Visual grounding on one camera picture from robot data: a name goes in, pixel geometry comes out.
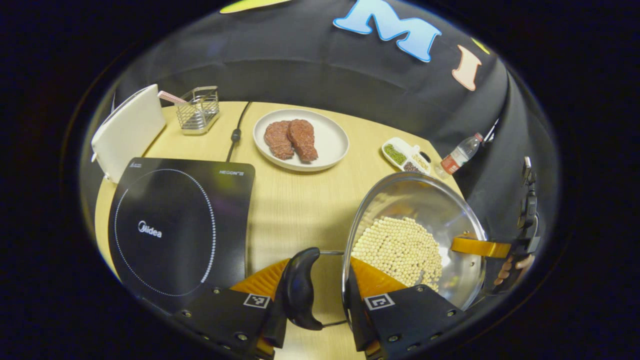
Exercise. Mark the brown meat patty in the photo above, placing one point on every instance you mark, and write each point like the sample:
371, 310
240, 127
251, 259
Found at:
277, 142
302, 140

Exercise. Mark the black induction cooktop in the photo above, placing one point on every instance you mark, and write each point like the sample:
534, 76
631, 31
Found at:
175, 230

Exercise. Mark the pile of yellow beans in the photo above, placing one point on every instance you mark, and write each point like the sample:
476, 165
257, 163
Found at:
420, 161

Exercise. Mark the small black bottle cap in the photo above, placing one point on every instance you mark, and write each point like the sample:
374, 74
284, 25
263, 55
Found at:
425, 156

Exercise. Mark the white toaster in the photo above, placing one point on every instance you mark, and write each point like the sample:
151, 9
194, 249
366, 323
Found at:
130, 130

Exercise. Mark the white compartment dish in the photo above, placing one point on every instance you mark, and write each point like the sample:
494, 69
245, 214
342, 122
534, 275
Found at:
416, 150

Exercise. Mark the white round plate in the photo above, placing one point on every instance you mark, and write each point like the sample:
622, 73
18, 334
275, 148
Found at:
330, 140

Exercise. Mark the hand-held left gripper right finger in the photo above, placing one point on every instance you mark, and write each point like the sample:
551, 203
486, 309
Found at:
360, 320

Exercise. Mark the pile of dark red beans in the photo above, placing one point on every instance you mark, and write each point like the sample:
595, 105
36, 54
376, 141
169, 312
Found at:
411, 168

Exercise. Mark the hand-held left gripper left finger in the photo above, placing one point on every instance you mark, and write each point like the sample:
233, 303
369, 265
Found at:
274, 327

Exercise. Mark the pile of green beans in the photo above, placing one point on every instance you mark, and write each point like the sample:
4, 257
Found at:
395, 154

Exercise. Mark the pile of soybeans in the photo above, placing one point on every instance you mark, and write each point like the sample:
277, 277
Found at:
395, 250

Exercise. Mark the clear plastic water bottle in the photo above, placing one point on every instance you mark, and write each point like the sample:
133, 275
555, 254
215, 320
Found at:
457, 157

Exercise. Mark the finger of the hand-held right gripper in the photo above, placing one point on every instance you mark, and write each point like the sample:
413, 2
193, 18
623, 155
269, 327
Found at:
480, 246

